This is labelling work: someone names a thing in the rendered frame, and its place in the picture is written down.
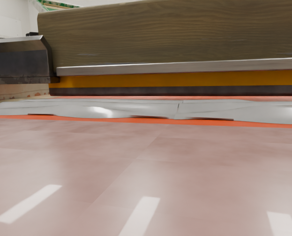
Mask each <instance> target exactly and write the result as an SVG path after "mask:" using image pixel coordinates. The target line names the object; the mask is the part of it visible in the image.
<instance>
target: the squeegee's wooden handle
mask: <svg viewBox="0 0 292 236"><path fill-rule="evenodd" d="M37 27H38V35H39V36H40V35H43V36H44V37H45V39H46V40H47V42H48V44H49V45H50V47H51V51H52V65H53V76H57V73H56V68H57V67H68V66H102V65H125V64H148V63H172V62H195V61H218V60H241V59H275V58H292V0H134V1H127V2H119V3H111V4H103V5H95V6H87V7H76V8H68V9H61V10H53V11H45V12H39V13H38V15H37Z"/></svg>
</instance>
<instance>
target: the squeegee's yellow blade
mask: <svg viewBox="0 0 292 236"><path fill-rule="evenodd" d="M256 85H292V70H282V71H247V72H213V73H179V74H128V75H94V76H60V83H49V88H95V87H176V86H256Z"/></svg>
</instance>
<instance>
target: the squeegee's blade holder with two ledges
mask: <svg viewBox="0 0 292 236"><path fill-rule="evenodd" d="M282 70H292V58H275V59H241V60H218V61H195V62H172V63H148V64H125V65H102V66H68V67H57V68H56V73H57V76H94V75H128V74H179V73H213V72H247V71H282Z"/></svg>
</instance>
